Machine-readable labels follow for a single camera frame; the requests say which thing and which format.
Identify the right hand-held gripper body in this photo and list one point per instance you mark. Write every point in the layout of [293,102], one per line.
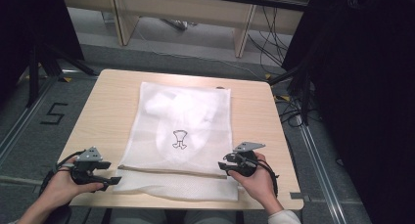
[246,163]

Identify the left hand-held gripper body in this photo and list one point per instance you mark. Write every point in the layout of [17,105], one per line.
[85,167]

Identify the white mesh laundry bag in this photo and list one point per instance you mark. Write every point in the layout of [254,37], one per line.
[182,119]

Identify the person's right hand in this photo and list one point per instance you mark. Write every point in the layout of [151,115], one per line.
[261,185]

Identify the person's left hand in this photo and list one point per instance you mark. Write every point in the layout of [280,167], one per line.
[63,186]

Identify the black table leg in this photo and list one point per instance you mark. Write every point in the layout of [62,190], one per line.
[106,216]
[239,218]

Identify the grey tape strip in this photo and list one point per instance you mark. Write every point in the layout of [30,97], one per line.
[298,196]

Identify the white garment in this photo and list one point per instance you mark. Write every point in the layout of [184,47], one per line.
[182,110]

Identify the black metal stand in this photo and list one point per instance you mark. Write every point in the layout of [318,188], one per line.
[34,74]
[305,97]

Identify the black curtain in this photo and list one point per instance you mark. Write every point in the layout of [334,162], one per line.
[29,25]
[365,87]

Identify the grey metal object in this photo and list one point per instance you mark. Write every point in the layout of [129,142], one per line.
[179,23]

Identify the light wooden desk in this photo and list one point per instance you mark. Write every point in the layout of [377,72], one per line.
[182,7]

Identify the metal floor rail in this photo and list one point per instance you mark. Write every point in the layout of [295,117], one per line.
[23,119]
[321,171]

